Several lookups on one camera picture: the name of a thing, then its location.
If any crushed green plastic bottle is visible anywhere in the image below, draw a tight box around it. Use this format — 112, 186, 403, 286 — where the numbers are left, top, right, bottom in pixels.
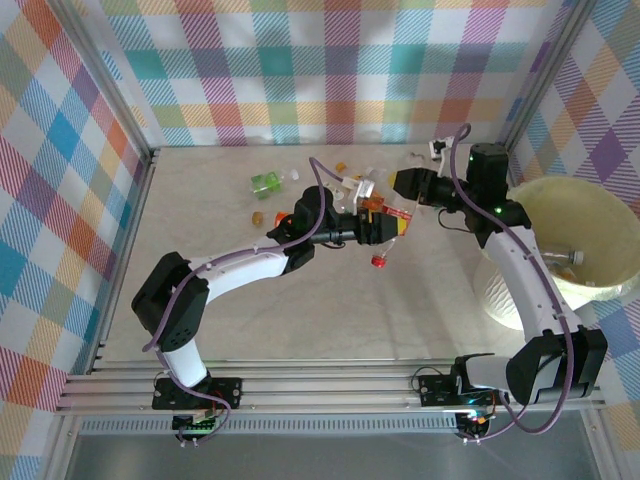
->
250, 171, 282, 198

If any aluminium frame leg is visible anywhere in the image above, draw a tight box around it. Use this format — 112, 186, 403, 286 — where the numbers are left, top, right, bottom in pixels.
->
582, 409, 619, 480
44, 415, 79, 480

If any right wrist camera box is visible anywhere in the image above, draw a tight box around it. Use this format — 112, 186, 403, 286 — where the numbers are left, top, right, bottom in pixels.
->
428, 134, 456, 177

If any wide clear bottle white label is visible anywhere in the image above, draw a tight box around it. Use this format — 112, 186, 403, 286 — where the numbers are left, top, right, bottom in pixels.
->
537, 247, 586, 269

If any aluminium rail beam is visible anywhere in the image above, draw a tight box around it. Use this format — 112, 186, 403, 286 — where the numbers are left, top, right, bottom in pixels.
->
53, 358, 607, 417

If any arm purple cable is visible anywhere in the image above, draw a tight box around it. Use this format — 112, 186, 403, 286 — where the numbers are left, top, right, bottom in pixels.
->
447, 122, 576, 444
142, 157, 361, 449

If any red gold label bottle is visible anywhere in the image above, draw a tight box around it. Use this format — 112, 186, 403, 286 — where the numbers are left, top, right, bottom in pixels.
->
370, 197, 419, 270

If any aluminium corner post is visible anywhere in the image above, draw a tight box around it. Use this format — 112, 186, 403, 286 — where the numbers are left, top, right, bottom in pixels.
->
501, 0, 604, 151
47, 0, 160, 166

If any orange juice plastic bottle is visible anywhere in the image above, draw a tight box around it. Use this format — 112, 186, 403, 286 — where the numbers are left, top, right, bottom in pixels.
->
348, 171, 387, 212

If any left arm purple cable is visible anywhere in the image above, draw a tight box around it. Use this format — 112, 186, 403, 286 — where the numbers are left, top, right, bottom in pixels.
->
142, 157, 361, 449

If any slotted grey cable duct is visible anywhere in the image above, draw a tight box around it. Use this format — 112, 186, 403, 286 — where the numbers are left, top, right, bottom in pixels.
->
78, 418, 460, 435

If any small controller circuit board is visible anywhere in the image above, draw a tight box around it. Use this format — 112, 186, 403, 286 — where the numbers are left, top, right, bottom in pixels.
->
455, 410, 495, 444
171, 413, 222, 448

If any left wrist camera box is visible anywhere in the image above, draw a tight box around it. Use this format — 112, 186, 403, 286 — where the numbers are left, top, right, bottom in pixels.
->
348, 178, 378, 204

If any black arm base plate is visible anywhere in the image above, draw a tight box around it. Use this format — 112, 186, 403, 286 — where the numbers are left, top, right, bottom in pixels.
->
151, 375, 245, 412
416, 367, 511, 409

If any grey metal panel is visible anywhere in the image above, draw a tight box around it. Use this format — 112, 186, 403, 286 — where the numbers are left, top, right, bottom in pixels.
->
64, 433, 604, 480

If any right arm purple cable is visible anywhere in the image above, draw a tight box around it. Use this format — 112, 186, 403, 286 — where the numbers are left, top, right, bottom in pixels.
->
447, 122, 576, 444

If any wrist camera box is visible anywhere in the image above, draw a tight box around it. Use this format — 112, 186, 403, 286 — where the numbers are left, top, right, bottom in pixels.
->
348, 178, 378, 204
428, 134, 456, 177

